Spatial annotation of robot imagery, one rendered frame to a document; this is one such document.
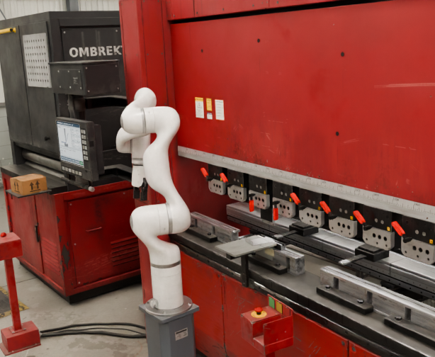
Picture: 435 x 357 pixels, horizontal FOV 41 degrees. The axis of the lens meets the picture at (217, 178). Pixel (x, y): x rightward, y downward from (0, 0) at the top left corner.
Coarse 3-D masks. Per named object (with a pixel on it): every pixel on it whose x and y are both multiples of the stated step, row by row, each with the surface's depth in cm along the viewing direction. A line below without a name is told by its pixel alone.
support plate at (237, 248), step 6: (240, 240) 309; (216, 246) 302; (222, 246) 301; (228, 246) 301; (234, 246) 300; (240, 246) 300; (246, 246) 299; (252, 246) 299; (258, 246) 298; (264, 246) 298; (270, 246) 300; (228, 252) 293; (234, 252) 292; (240, 252) 292; (246, 252) 292
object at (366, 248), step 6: (360, 246) 282; (366, 246) 281; (372, 246) 281; (360, 252) 281; (366, 252) 277; (372, 252) 276; (378, 252) 276; (384, 252) 278; (354, 258) 276; (360, 258) 275; (366, 258) 278; (372, 258) 275; (378, 258) 276; (384, 258) 278; (342, 264) 270
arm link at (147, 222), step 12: (132, 216) 223; (144, 216) 221; (156, 216) 221; (132, 228) 222; (144, 228) 220; (156, 228) 222; (168, 228) 223; (144, 240) 222; (156, 240) 225; (156, 252) 225; (168, 252) 225; (156, 264) 226; (168, 264) 226
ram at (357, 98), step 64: (192, 64) 338; (256, 64) 288; (320, 64) 251; (384, 64) 222; (192, 128) 350; (256, 128) 296; (320, 128) 257; (384, 128) 227; (320, 192) 264; (384, 192) 233
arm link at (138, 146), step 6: (138, 138) 269; (144, 138) 269; (132, 144) 269; (138, 144) 269; (144, 144) 270; (132, 150) 270; (138, 150) 269; (144, 150) 270; (132, 156) 271; (138, 156) 270
